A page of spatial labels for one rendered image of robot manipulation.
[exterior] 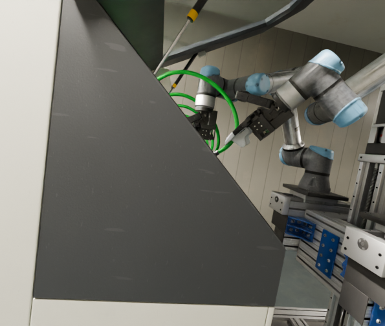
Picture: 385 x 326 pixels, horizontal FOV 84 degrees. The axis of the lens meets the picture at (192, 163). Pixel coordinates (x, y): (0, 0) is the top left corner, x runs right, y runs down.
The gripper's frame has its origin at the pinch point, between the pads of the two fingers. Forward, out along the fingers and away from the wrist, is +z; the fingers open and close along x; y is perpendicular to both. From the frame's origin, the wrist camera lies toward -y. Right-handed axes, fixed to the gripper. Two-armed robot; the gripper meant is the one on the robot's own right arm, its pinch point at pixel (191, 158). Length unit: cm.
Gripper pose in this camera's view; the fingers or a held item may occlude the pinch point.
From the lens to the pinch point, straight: 84.1
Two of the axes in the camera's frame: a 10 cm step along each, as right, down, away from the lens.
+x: -1.5, -1.0, 9.8
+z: -1.5, 9.8, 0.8
